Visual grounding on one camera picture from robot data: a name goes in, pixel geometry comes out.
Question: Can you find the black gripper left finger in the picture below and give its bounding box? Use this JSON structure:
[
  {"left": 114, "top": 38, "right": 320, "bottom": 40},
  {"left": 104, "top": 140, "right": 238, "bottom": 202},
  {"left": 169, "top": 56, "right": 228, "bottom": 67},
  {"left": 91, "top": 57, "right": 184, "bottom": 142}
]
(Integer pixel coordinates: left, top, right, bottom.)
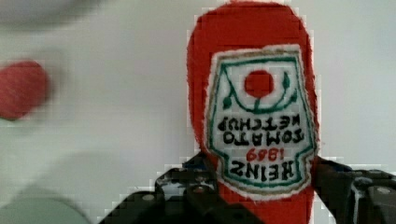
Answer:
[{"left": 99, "top": 153, "right": 264, "bottom": 224}]

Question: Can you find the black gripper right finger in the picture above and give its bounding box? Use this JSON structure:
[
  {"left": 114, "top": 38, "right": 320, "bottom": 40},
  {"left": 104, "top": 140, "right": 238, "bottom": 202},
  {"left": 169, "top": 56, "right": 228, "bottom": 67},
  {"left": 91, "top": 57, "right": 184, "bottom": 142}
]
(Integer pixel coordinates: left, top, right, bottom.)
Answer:
[{"left": 312, "top": 156, "right": 396, "bottom": 224}]

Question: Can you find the red plush ketchup bottle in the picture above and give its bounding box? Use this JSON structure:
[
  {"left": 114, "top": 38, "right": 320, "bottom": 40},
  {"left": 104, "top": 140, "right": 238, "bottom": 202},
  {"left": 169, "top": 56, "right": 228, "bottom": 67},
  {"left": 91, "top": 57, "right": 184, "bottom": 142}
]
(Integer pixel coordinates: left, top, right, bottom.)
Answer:
[{"left": 187, "top": 1, "right": 319, "bottom": 224}]

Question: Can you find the green mug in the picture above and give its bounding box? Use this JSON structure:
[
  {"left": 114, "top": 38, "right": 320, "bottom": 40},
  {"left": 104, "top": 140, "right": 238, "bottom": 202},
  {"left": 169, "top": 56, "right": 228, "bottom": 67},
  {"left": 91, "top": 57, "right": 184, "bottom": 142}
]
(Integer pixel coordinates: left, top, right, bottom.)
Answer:
[{"left": 0, "top": 197, "right": 91, "bottom": 224}]

